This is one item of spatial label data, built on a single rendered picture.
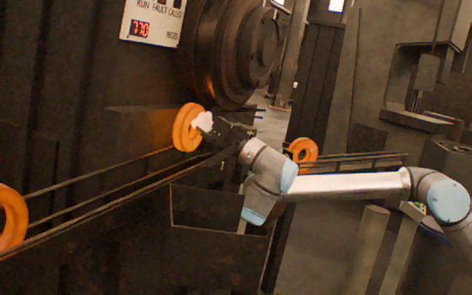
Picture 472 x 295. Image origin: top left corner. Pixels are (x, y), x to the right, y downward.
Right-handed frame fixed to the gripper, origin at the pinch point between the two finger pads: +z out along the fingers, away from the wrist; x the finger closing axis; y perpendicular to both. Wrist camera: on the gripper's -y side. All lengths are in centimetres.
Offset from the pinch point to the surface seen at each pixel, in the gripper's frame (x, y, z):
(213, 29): 2.7, 29.0, 4.9
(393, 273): -82, -39, -88
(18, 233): 64, -17, -6
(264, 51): -16.1, 28.3, -5.3
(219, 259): 40, -7, -39
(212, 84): -2.6, 13.2, 0.0
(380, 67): -289, 39, -8
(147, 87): 9.9, 5.2, 13.5
